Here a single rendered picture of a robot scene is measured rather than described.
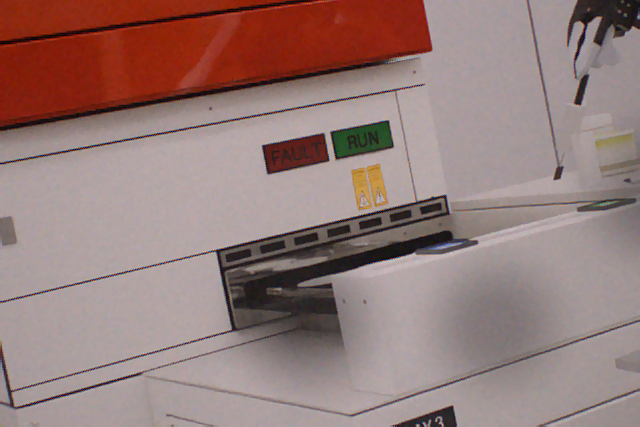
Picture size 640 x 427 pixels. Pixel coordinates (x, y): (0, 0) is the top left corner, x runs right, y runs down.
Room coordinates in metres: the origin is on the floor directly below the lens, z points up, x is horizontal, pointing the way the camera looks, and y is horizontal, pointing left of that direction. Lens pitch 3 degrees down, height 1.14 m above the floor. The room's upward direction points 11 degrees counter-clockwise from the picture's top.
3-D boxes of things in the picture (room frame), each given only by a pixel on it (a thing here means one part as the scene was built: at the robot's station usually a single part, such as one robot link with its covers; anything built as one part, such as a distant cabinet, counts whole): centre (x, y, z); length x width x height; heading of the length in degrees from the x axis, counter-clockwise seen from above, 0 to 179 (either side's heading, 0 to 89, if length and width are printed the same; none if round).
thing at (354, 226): (2.16, 0.00, 0.96); 0.44 x 0.01 x 0.02; 120
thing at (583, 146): (2.01, -0.38, 1.03); 0.06 x 0.04 x 0.13; 30
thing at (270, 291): (1.89, 0.04, 0.90); 0.37 x 0.01 x 0.01; 30
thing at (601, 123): (2.33, -0.48, 1.01); 0.07 x 0.07 x 0.10
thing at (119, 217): (2.08, 0.16, 1.02); 0.82 x 0.03 x 0.40; 120
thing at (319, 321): (1.87, -0.04, 0.84); 0.50 x 0.02 x 0.03; 30
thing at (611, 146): (2.16, -0.46, 1.00); 0.07 x 0.07 x 0.07; 14
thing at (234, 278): (2.16, 0.00, 0.89); 0.44 x 0.02 x 0.10; 120
